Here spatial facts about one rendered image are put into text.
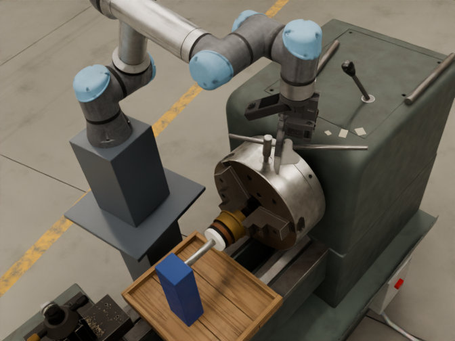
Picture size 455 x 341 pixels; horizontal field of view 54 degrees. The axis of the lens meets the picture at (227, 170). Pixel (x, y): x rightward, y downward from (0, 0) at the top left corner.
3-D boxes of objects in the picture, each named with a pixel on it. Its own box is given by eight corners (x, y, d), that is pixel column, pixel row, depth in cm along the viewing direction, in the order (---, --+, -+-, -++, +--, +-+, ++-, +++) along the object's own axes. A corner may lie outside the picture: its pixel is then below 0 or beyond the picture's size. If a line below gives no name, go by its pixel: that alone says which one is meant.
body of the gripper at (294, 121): (310, 146, 103) (317, 106, 94) (273, 139, 105) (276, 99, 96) (315, 124, 108) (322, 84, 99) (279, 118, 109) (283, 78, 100)
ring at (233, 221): (226, 197, 123) (202, 218, 119) (251, 215, 118) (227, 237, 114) (229, 219, 130) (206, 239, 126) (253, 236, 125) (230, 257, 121)
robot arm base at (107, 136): (78, 139, 151) (68, 116, 144) (110, 114, 159) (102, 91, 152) (110, 153, 144) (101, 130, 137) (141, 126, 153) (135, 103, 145)
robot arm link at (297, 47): (296, 11, 89) (332, 26, 86) (292, 57, 98) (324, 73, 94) (271, 28, 86) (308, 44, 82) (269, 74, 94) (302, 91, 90)
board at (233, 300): (197, 237, 147) (195, 229, 145) (282, 304, 128) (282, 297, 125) (124, 300, 134) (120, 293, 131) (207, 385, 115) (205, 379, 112)
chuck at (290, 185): (234, 191, 150) (233, 122, 126) (310, 248, 135) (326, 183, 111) (215, 207, 146) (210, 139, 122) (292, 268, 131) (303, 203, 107)
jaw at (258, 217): (267, 197, 124) (300, 214, 117) (269, 210, 127) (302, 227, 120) (239, 221, 119) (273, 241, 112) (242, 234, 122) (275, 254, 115)
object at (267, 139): (260, 170, 118) (263, 139, 110) (262, 164, 120) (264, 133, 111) (268, 171, 118) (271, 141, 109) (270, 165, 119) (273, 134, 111)
